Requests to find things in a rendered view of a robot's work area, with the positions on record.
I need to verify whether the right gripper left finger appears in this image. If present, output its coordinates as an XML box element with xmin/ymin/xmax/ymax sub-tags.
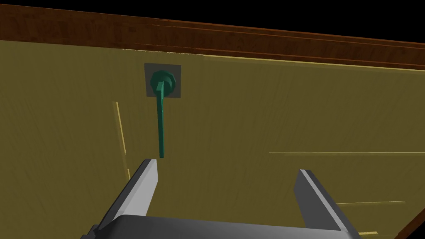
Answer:
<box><xmin>97</xmin><ymin>159</ymin><xmax>159</xmax><ymax>230</ymax></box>

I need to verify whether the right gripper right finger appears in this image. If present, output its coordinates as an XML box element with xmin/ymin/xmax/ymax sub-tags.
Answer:
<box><xmin>293</xmin><ymin>169</ymin><xmax>359</xmax><ymax>237</ymax></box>

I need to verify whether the olive yellow door leaf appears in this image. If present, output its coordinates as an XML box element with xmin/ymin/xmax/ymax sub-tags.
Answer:
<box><xmin>0</xmin><ymin>39</ymin><xmax>425</xmax><ymax>239</ymax></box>

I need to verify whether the green lever door handle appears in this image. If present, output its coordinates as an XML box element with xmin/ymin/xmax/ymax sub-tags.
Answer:
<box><xmin>144</xmin><ymin>63</ymin><xmax>182</xmax><ymax>159</ymax></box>

